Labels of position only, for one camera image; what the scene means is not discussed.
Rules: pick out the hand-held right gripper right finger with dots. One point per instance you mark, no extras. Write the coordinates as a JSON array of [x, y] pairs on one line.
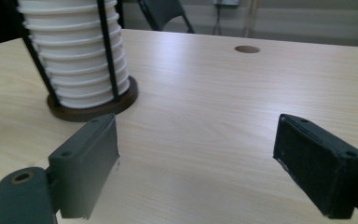
[[317, 165]]

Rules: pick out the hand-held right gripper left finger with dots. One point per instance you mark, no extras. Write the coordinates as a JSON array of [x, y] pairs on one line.
[[84, 168]]

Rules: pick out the black cup holder wooden base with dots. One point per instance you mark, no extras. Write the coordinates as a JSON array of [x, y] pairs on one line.
[[105, 109]]

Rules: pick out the stack of white paper cups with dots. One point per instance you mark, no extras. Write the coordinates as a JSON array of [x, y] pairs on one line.
[[74, 56]]

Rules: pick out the dark round table grommet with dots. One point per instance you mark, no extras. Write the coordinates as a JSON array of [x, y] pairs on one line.
[[247, 49]]

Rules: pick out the black folding chair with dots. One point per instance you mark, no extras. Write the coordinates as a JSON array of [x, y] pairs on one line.
[[161, 14]]

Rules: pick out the pale vertical wall strip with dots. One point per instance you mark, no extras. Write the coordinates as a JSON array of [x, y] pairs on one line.
[[250, 18]]

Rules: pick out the white wall outlet box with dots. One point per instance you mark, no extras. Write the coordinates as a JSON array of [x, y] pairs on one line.
[[226, 2]]

